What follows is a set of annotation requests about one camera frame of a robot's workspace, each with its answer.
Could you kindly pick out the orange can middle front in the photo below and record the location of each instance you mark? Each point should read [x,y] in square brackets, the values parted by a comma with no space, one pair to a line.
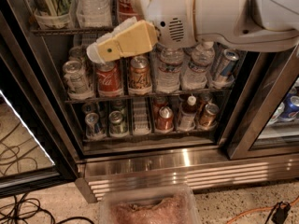
[139,73]

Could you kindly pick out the blue pepsi can right fridge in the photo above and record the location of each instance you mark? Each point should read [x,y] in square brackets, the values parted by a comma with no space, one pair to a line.
[291,108]

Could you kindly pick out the red can bottom front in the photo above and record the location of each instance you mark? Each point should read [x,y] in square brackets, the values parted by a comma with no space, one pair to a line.
[164,120]

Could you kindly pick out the clear plastic bin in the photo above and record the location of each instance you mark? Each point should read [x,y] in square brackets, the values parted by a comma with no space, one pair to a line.
[160,205]

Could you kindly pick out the water bottle middle right front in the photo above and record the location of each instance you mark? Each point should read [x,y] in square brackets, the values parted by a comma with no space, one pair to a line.
[202,57]

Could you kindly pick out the copper can bottom right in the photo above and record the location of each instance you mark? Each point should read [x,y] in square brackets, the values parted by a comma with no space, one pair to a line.
[209,115]

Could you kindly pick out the fridge door with light strip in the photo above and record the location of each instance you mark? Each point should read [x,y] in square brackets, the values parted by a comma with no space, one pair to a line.
[33,156]

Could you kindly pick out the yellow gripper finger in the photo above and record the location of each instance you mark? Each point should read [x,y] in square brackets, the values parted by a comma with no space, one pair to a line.
[140,6]
[130,38]

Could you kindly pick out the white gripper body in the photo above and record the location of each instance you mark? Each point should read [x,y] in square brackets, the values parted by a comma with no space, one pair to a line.
[170,14]

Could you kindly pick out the green striped can top shelf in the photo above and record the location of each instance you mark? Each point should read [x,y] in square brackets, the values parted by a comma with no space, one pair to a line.
[51,0]

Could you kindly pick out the silver can shelf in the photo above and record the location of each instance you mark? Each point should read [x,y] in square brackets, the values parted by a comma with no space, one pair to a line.
[78,53]
[75,77]

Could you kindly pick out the slim silver blue can front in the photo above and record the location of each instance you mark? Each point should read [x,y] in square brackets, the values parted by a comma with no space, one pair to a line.
[225,65]

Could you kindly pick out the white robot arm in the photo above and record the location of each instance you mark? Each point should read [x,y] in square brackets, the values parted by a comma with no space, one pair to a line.
[251,25]

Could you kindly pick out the blue silver can bottom front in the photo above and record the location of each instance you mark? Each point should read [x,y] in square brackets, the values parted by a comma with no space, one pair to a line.
[94,124]

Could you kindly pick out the small white-capped bottle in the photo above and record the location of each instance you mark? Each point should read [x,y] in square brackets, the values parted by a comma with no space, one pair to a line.
[187,113]

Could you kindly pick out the red coke can middle front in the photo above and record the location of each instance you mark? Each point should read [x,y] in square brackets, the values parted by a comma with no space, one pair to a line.
[108,76]

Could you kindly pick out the silver can middle shelf rear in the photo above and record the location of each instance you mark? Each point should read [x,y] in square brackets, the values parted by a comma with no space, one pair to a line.
[78,53]

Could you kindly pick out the black plug box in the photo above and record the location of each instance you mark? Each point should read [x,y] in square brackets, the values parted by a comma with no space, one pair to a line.
[281,213]

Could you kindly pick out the clear water bottle top shelf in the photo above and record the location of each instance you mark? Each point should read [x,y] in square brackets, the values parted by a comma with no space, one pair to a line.
[94,13]

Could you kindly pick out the silver can middle shelf front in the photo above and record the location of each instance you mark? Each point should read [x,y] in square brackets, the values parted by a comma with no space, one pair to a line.
[75,77]

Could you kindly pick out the water bottle middle left front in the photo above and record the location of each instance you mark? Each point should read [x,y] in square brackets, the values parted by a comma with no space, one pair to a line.
[168,70]

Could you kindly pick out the steel fridge base grille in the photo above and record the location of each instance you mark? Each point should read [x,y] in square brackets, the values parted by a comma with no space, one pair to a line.
[196,167]

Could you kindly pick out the green can bottom front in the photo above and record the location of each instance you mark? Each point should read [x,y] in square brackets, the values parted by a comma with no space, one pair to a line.
[117,124]

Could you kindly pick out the middle wire shelf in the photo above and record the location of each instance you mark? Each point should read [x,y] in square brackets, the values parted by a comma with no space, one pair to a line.
[151,94]

